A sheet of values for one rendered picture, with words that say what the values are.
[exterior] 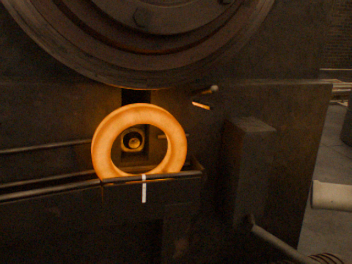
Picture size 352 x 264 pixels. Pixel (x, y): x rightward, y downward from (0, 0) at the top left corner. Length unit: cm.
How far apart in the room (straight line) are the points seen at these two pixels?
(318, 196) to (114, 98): 45
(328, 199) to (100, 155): 45
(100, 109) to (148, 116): 11
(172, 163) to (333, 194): 32
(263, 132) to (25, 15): 46
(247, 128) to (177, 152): 15
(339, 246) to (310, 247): 15
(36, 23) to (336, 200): 62
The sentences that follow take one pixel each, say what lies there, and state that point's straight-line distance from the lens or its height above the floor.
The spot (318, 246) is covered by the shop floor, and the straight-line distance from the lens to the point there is 179.
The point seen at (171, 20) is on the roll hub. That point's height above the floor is 99.
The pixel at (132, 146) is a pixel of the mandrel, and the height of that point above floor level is 73.
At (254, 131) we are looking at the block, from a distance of 65.
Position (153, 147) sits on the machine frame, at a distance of 70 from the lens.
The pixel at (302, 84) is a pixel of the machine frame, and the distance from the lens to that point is 82.
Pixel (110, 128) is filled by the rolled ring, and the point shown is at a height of 80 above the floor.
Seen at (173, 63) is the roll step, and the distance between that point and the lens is 54.
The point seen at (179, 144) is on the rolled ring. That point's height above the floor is 76.
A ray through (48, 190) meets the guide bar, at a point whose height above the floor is 70.
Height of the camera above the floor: 100
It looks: 19 degrees down
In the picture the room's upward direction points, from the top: 4 degrees clockwise
